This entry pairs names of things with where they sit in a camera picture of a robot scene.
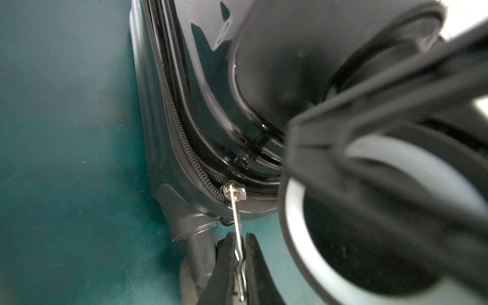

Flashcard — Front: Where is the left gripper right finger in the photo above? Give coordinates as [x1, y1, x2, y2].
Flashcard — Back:
[245, 233, 285, 305]

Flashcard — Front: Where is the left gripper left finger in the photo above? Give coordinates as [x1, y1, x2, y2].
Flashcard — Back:
[198, 233, 236, 305]

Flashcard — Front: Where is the silver zipper pull tab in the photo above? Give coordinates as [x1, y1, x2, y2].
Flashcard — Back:
[222, 180, 247, 304]

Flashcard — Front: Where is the silver black hardshell suitcase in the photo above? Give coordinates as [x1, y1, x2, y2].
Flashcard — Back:
[129, 0, 488, 305]

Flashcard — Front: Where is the green table mat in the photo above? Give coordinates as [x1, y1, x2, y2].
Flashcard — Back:
[1, 1, 321, 304]

